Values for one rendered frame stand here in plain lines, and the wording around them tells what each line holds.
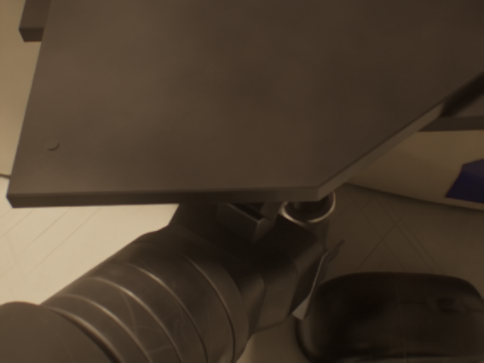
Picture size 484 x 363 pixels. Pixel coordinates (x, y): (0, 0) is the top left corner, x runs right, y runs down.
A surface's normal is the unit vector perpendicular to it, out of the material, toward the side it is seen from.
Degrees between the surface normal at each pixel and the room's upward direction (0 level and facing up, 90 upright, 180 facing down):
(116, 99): 0
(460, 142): 48
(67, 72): 0
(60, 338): 25
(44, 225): 0
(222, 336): 67
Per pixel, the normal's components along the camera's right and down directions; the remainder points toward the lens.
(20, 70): -0.01, 0.82
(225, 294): 0.68, -0.32
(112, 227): -0.06, -0.58
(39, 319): 0.03, -0.88
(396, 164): -0.24, 0.69
